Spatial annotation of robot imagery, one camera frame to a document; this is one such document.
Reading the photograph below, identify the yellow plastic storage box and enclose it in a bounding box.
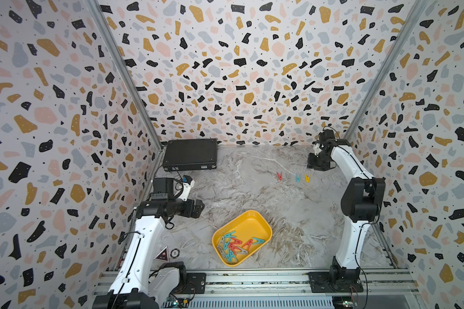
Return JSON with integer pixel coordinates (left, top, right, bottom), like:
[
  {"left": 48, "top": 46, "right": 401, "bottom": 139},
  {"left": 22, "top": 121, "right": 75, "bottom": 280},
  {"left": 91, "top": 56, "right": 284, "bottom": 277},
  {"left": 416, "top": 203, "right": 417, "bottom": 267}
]
[{"left": 212, "top": 210, "right": 273, "bottom": 267}]

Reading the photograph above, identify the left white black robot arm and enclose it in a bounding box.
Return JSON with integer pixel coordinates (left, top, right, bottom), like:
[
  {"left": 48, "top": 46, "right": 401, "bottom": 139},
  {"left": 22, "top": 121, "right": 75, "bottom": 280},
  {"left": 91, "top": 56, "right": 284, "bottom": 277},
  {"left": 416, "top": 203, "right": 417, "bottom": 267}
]
[{"left": 93, "top": 194, "right": 204, "bottom": 308}]

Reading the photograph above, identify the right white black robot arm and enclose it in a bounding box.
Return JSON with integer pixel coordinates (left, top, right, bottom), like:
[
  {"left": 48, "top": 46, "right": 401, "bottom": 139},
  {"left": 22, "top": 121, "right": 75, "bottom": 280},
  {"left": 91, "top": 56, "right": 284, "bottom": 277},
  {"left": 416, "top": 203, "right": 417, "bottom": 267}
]
[{"left": 308, "top": 138, "right": 385, "bottom": 292}]

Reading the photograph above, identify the red clothespin in box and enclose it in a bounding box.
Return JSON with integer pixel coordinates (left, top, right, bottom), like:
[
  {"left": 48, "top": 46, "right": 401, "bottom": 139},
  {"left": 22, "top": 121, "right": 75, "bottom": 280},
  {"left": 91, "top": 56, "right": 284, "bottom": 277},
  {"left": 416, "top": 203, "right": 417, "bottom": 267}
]
[{"left": 226, "top": 238, "right": 242, "bottom": 251}]

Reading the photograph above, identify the round black sticker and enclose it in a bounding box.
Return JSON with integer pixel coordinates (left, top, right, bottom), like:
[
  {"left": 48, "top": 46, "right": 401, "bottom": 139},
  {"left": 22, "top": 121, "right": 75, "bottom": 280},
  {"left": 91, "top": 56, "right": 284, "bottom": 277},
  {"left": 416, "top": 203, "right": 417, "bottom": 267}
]
[{"left": 170, "top": 248, "right": 180, "bottom": 259}]

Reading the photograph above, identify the black flat case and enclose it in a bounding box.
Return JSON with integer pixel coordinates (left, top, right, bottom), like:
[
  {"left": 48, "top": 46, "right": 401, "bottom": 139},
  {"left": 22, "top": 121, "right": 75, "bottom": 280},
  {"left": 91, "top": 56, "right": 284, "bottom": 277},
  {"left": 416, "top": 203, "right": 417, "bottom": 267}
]
[{"left": 162, "top": 139, "right": 218, "bottom": 172}]

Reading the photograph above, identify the triangular warning sticker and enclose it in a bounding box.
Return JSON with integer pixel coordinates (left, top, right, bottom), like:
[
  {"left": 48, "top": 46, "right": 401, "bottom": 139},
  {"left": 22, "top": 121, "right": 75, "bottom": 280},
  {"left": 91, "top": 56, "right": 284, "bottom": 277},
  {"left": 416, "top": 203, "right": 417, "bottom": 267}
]
[{"left": 154, "top": 247, "right": 169, "bottom": 262}]

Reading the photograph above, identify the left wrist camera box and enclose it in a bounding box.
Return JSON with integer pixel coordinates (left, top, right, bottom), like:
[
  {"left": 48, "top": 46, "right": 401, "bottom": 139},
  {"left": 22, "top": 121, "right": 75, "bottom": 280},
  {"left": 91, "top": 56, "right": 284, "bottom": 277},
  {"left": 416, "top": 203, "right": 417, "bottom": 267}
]
[{"left": 174, "top": 175, "right": 195, "bottom": 202}]

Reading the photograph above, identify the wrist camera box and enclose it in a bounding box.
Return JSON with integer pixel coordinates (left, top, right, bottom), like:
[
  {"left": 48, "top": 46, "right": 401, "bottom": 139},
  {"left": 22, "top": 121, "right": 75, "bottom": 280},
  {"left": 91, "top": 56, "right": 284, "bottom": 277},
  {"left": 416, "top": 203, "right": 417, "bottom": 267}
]
[
  {"left": 174, "top": 175, "right": 195, "bottom": 202},
  {"left": 313, "top": 130, "right": 336, "bottom": 155}
]

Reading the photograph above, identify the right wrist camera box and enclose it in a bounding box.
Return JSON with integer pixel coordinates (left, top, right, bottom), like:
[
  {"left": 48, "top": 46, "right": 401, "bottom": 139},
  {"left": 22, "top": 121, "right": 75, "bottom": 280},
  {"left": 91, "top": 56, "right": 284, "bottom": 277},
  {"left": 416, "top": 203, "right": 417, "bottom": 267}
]
[{"left": 313, "top": 130, "right": 336, "bottom": 155}]

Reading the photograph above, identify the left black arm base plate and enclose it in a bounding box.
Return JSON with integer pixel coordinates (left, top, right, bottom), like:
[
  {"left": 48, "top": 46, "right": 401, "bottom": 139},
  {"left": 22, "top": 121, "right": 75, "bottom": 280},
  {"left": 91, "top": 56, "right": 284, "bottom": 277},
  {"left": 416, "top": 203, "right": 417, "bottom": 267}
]
[{"left": 171, "top": 272, "right": 206, "bottom": 296}]

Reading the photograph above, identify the left aluminium corner post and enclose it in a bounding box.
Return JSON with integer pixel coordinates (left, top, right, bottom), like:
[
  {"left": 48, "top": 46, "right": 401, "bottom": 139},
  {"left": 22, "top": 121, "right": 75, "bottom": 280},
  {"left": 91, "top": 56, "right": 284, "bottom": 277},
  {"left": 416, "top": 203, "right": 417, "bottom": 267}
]
[{"left": 84, "top": 1, "right": 163, "bottom": 153}]

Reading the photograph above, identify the aluminium corner post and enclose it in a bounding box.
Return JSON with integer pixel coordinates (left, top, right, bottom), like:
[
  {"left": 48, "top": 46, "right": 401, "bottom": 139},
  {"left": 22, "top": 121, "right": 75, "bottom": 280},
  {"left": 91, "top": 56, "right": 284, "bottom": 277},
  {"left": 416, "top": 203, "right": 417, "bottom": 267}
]
[
  {"left": 84, "top": 1, "right": 163, "bottom": 153},
  {"left": 344, "top": 0, "right": 429, "bottom": 140}
]

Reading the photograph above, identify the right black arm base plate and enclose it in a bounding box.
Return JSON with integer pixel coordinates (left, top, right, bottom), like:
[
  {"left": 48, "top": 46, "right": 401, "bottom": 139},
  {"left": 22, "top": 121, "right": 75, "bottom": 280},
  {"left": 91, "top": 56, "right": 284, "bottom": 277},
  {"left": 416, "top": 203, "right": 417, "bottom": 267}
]
[{"left": 308, "top": 269, "right": 363, "bottom": 293}]

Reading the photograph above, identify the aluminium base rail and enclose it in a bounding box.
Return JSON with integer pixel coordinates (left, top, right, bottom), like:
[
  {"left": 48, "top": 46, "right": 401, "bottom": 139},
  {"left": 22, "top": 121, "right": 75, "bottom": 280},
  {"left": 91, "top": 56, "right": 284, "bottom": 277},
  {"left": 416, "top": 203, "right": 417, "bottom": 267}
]
[{"left": 100, "top": 267, "right": 420, "bottom": 309}]

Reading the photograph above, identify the right aluminium corner post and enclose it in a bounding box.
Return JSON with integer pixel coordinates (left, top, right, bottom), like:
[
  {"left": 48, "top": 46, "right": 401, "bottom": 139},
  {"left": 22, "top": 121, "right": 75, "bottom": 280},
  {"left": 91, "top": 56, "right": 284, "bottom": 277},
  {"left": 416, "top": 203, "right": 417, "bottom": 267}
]
[{"left": 344, "top": 0, "right": 429, "bottom": 140}]

